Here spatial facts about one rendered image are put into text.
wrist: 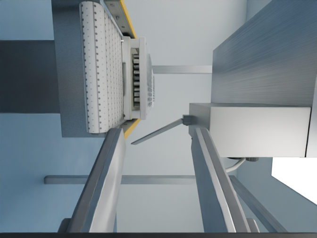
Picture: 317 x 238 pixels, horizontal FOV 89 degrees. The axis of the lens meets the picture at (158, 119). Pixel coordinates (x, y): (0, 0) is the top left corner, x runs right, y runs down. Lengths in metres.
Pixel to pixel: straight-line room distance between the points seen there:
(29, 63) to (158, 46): 3.43
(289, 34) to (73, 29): 0.48
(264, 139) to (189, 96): 3.40
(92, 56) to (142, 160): 3.65
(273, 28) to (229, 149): 0.35
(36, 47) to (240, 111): 0.53
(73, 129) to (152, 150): 3.49
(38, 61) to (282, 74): 0.63
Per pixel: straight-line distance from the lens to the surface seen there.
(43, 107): 0.56
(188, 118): 0.50
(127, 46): 0.52
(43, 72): 0.56
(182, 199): 4.39
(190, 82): 3.77
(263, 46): 0.59
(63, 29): 0.43
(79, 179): 1.69
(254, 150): 0.39
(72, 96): 0.40
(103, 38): 0.38
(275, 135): 0.40
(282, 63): 0.51
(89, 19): 0.39
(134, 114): 0.51
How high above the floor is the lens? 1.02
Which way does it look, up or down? level
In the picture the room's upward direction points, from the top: 90 degrees clockwise
